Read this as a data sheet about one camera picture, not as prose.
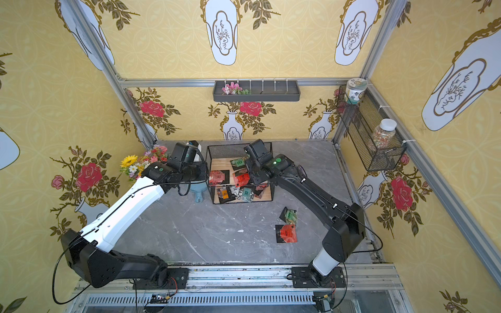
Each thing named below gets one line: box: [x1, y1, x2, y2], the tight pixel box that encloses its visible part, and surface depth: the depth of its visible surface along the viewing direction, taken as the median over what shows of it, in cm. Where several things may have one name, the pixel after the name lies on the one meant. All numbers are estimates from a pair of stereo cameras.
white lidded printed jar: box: [345, 77, 368, 105], surface depth 87 cm
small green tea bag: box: [279, 206, 298, 225], surface depth 91 cm
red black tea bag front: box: [208, 170, 226, 186], surface depth 85 cm
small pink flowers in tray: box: [221, 81, 250, 95], surface depth 89 cm
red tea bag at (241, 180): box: [233, 172, 250, 188], surface depth 85 cm
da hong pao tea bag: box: [275, 224, 299, 244], surface depth 87 cm
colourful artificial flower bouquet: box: [120, 144, 169, 182], surface depth 90 cm
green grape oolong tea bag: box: [229, 158, 247, 171], surface depth 90 cm
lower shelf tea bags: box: [216, 181, 269, 204], surface depth 97 cm
